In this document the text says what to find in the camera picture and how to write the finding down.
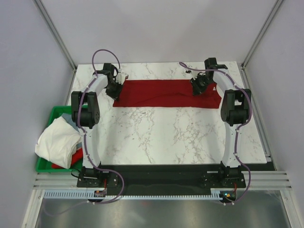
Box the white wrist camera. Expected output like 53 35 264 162
116 69 129 85
191 71 205 80

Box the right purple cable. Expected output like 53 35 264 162
178 61 252 206

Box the purple cable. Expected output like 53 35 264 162
178 61 252 206
44 48 125 217

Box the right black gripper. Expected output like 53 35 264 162
190 74 214 96

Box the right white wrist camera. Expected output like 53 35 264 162
191 71 205 80

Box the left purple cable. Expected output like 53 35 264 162
44 48 125 217

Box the dark red t shirt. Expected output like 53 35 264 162
113 79 221 109

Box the grey blue t shirt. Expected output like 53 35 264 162
61 113 78 131

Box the left aluminium frame post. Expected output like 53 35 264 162
33 0 77 73

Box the white slotted cable duct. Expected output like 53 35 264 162
43 189 222 200

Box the bright red t shirt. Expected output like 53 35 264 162
51 148 83 169

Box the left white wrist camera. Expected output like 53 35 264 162
116 69 129 85

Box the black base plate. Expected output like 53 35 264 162
77 164 247 195

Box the white t shirt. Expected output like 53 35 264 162
35 117 81 169

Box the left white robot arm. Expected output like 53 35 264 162
71 63 123 169

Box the green plastic bin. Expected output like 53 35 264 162
35 105 83 173

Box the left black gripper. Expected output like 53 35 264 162
105 80 124 102

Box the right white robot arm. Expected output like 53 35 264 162
190 57 252 187

